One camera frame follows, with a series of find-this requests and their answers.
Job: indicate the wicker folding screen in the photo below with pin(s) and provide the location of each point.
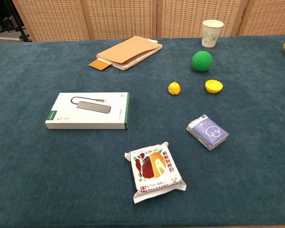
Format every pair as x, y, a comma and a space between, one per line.
123, 19

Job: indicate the brown spiral notebook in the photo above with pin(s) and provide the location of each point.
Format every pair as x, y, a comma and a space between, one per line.
130, 51

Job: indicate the white floral paper cup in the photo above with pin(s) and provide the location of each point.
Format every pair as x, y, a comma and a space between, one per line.
211, 33

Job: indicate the yellow cup mold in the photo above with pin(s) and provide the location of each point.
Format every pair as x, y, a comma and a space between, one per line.
213, 86

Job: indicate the white snack cake package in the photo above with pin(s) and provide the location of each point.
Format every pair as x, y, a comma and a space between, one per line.
154, 171

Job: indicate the blue tissue pack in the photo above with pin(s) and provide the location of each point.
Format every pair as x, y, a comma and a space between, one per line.
207, 131

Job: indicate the white USB hub box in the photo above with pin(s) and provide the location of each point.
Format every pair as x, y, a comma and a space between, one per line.
88, 111

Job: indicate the green ball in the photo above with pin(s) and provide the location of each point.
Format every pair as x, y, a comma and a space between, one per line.
202, 61

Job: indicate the black tripod stand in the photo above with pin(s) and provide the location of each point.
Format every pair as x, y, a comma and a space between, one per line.
23, 37

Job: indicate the blue table cloth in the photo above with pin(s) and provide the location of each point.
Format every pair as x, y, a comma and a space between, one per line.
38, 166

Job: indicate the yellow small object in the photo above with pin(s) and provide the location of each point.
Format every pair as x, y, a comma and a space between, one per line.
174, 88

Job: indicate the orange card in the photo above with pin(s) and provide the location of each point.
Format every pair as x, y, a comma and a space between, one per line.
98, 64

